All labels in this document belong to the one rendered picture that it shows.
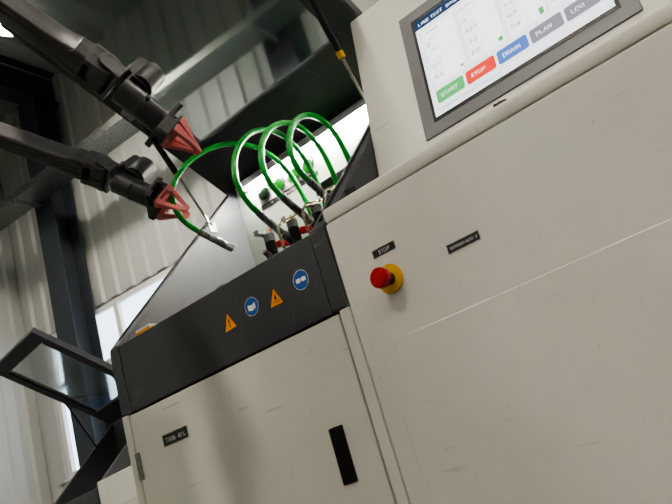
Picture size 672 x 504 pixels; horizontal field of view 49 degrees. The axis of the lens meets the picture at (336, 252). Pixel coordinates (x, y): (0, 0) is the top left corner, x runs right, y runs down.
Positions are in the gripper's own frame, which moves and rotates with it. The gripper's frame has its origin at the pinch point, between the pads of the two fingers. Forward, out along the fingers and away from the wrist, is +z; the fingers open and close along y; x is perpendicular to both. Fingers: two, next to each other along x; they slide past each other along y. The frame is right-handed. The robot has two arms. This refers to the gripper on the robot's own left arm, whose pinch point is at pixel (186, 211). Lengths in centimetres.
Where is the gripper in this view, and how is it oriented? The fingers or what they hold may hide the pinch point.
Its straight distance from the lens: 184.2
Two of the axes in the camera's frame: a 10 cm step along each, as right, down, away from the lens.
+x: -4.0, 7.3, -5.5
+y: -1.0, 5.6, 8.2
